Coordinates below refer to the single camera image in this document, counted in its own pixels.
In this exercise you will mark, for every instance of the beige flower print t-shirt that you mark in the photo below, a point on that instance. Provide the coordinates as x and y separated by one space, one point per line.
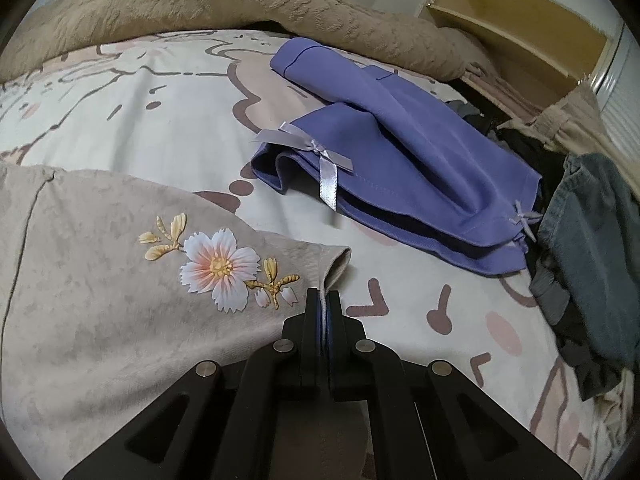
100 285

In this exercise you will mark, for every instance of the beige pants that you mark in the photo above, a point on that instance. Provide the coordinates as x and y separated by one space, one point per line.
570 120

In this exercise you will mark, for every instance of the bear print bed sheet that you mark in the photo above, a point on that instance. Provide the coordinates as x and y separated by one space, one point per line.
150 120

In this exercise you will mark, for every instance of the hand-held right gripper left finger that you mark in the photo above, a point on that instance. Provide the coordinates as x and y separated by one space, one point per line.
311 340

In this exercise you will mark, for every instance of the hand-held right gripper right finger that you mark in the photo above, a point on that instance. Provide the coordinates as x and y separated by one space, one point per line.
345 350

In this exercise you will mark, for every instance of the blue-grey denim garment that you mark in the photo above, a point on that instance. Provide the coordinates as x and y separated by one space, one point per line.
590 240

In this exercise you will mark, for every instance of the purple garment with bows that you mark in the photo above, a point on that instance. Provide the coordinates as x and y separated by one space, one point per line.
410 160

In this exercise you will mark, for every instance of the pink folded cloth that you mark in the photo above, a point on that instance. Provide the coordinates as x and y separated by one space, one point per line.
500 92

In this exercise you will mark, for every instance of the dark grey garment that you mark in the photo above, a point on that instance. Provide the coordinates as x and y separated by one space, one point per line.
555 300

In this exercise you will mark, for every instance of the wooden shelf unit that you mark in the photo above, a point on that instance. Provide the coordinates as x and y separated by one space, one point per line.
525 25

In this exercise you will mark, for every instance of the tan fuzzy blanket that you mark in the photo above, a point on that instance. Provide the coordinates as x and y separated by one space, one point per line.
200 5

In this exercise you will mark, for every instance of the black garment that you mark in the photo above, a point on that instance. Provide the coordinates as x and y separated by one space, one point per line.
530 152

